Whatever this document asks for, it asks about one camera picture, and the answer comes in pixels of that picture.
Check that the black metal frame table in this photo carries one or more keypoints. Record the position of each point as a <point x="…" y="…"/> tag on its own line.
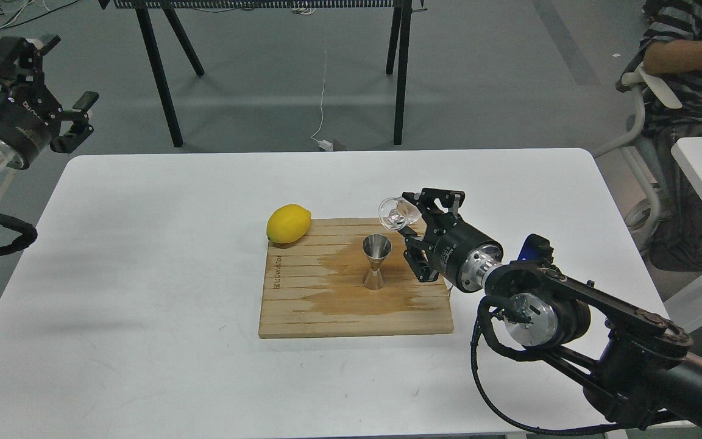
<point x="213" y="76"/>

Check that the wooden cutting board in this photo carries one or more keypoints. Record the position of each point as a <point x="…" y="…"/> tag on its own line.
<point x="314" y="288"/>

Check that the steel double jigger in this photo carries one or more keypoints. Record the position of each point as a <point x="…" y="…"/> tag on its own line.
<point x="376" y="247"/>

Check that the white office chair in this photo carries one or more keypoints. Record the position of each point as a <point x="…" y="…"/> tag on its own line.
<point x="685" y="307"/>

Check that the person in striped shirt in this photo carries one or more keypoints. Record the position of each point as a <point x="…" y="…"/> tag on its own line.
<point x="672" y="50"/>

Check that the small clear glass cup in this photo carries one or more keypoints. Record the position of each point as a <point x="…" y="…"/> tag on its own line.
<point x="397" y="213"/>

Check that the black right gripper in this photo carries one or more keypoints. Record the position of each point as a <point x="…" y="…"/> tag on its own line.
<point x="450" y="247"/>

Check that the yellow lemon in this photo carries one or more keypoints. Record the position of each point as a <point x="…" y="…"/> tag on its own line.
<point x="288" y="224"/>

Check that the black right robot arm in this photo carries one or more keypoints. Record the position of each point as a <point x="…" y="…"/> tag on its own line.
<point x="635" y="367"/>

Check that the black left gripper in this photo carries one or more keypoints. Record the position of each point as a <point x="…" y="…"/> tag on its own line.
<point x="30" y="120"/>

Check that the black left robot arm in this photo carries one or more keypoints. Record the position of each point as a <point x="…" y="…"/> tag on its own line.
<point x="26" y="233"/>

